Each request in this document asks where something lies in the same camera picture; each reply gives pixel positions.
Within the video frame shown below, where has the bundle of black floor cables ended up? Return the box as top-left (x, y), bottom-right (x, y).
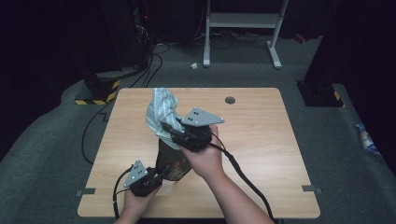
top-left (128, 42), bottom-right (172, 89)

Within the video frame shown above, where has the person's right hand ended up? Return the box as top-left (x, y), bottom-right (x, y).
top-left (179, 124), bottom-right (226, 182)

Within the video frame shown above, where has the black floor cable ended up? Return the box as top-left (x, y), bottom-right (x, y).
top-left (80, 102), bottom-right (115, 165)

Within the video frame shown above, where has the small red object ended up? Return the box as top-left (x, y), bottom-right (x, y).
top-left (293, 33), bottom-right (308, 45)

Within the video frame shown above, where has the right hand-held gripper black cable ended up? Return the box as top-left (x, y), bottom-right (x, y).
top-left (208, 133), bottom-right (276, 223)

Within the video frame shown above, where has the blue white packet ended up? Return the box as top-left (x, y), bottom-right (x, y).
top-left (354, 122), bottom-right (380, 154)

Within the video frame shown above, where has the black yellow striped wide base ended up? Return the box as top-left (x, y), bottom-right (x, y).
top-left (74, 71), bottom-right (122, 106)

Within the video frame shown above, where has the black yellow striped dark base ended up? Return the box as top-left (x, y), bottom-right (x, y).
top-left (296, 80), bottom-right (347, 109)

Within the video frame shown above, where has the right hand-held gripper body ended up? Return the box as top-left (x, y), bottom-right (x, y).
top-left (169, 106), bottom-right (226, 153)

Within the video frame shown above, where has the person's left hand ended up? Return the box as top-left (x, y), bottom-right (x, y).
top-left (121, 184), bottom-right (163, 219)

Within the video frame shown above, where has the left hand-held gripper black cable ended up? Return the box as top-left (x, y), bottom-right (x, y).
top-left (112, 165), bottom-right (134, 220)

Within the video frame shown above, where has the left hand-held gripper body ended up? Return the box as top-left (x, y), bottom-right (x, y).
top-left (122, 159), bottom-right (163, 198)

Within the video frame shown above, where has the white metal stand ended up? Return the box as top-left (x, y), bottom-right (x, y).
top-left (202, 0), bottom-right (290, 70)

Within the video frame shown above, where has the dark equipment rack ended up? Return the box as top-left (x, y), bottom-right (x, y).
top-left (98, 0), bottom-right (157, 72)

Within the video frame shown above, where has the hand-held gripper black cable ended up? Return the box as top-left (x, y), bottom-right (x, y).
top-left (112, 165), bottom-right (134, 220)
top-left (208, 133), bottom-right (276, 223)

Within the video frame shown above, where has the striped light green towel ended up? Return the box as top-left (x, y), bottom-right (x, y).
top-left (145, 87), bottom-right (189, 151)

